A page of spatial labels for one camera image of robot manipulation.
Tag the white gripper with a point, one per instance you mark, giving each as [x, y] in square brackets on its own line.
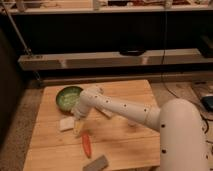
[79, 123]

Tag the white sponge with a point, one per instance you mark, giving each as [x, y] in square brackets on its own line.
[66, 123]

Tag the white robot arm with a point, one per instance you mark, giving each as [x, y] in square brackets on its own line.
[182, 139]

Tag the green ceramic bowl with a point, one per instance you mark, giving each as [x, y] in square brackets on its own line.
[67, 97]

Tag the grey sponge block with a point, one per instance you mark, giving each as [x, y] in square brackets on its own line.
[98, 164]

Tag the orange carrot toy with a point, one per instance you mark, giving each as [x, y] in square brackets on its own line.
[86, 144]

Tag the white plastic bottle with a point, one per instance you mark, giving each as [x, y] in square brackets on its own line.
[107, 113]

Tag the wooden shelf beam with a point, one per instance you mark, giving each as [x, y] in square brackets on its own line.
[111, 59]

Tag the black round object on beam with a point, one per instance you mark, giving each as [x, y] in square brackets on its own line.
[132, 53]

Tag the metal diagonal pole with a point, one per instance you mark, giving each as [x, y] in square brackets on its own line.
[27, 50]

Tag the upper wooden shelf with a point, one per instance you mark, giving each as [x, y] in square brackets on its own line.
[92, 6]

